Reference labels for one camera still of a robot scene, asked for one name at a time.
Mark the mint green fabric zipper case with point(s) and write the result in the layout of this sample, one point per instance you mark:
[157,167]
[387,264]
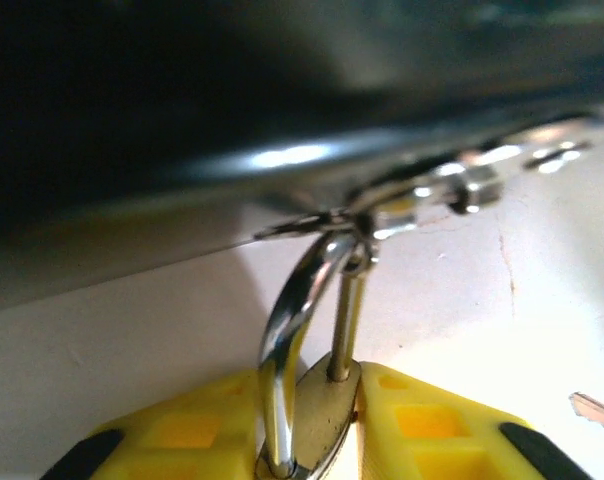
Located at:
[132,125]

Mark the brass padlock with silver shackle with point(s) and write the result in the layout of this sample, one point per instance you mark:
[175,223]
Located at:
[322,415]

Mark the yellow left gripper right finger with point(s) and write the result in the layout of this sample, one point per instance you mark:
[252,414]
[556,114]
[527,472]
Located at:
[432,430]

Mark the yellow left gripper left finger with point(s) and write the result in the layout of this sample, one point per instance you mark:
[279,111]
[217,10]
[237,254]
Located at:
[182,440]

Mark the silver key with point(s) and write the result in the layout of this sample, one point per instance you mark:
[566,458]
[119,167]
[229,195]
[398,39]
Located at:
[599,412]

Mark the silver zipper pull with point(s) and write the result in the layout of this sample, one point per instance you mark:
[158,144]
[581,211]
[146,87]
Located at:
[462,187]

